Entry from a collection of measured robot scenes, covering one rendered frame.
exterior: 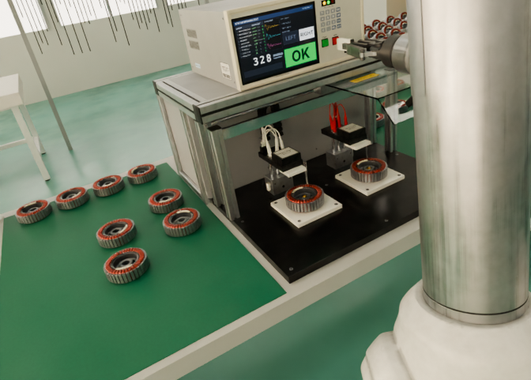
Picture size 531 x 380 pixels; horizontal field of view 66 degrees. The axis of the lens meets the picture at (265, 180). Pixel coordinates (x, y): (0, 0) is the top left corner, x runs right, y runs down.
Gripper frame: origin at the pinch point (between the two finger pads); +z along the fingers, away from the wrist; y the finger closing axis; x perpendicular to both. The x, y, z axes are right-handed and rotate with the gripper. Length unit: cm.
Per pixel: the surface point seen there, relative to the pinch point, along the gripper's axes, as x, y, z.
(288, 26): 6.5, -11.7, 9.5
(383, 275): -118, 35, 23
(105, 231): -41, -74, 25
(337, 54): -4.6, 3.8, 9.6
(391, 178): -40.1, 6.7, -10.0
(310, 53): -2.1, -5.4, 9.5
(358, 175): -37.9, -1.6, -4.7
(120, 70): -105, 32, 636
